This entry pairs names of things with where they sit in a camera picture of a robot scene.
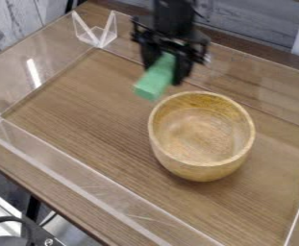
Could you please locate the black table leg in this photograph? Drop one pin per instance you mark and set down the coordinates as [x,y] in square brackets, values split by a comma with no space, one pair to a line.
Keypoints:
[34,208]

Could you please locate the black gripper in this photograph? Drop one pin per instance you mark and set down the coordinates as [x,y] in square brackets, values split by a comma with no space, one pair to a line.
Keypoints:
[193,44]

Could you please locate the wooden brown bowl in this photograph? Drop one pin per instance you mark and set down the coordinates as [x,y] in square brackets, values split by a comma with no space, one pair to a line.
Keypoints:
[202,134]

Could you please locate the green rectangular block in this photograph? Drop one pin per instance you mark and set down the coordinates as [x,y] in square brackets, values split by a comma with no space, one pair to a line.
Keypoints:
[157,78]

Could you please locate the clear acrylic barrier wall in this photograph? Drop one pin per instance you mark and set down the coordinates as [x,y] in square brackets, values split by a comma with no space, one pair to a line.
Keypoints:
[75,145]

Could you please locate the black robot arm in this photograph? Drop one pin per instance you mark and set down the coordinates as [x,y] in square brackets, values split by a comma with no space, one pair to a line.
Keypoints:
[167,32]

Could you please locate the clear acrylic corner bracket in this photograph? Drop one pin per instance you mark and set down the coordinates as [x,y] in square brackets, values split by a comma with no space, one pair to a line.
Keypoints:
[95,36]

